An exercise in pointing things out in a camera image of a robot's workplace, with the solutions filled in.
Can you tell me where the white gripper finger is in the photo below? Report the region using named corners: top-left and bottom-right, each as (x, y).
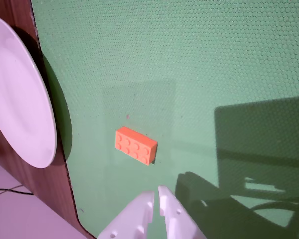
top-left (97, 191), bottom-right (155, 239)
top-left (158, 185), bottom-right (208, 239)

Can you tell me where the orange lego block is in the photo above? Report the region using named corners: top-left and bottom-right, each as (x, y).
top-left (114, 126), bottom-right (158, 166)

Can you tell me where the white round plate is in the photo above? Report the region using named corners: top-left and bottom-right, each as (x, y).
top-left (0, 15), bottom-right (58, 169)

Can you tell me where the green mat with dark edge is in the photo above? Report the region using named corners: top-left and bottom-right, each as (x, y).
top-left (31, 0), bottom-right (299, 239)

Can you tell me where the thin black floor cable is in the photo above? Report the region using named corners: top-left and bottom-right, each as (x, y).
top-left (0, 188), bottom-right (33, 196)

